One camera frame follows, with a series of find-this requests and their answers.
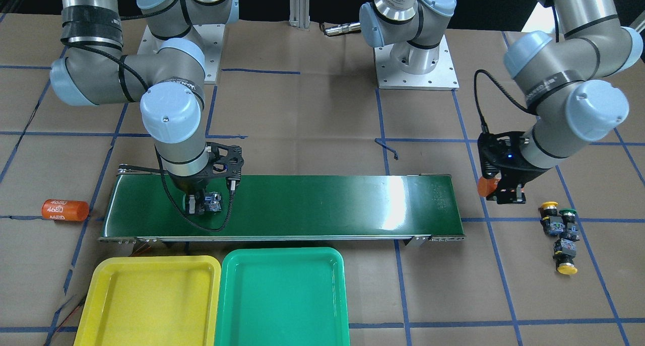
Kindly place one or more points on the yellow push button far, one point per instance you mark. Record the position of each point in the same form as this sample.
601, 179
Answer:
564, 253

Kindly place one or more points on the green conveyor belt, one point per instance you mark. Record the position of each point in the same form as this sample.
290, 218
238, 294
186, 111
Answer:
414, 208

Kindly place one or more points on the orange cylinder marked 4680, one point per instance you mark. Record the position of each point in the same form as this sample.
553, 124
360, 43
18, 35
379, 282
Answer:
65, 210

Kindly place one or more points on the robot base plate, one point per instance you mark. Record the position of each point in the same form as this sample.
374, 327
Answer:
210, 38
403, 67

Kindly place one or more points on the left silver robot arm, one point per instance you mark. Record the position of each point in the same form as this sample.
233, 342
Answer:
562, 81

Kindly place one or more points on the aluminium frame post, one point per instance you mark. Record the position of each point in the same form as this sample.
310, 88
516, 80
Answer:
299, 14

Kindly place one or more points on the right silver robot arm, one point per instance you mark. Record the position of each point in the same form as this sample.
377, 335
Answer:
168, 84

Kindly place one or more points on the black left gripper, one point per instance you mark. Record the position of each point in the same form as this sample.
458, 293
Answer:
527, 177

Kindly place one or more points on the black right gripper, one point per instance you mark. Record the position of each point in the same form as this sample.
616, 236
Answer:
187, 185

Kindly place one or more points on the yellow plastic tray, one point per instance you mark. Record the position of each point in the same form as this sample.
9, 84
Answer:
163, 300

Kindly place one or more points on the green plastic tray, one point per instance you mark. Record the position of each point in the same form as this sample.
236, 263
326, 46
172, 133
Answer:
294, 296

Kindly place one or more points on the green push button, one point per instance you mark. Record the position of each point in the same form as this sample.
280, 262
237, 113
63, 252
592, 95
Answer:
216, 202
570, 231

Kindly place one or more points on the yellow push button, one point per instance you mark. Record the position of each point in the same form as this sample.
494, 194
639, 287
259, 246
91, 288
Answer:
564, 253
552, 223

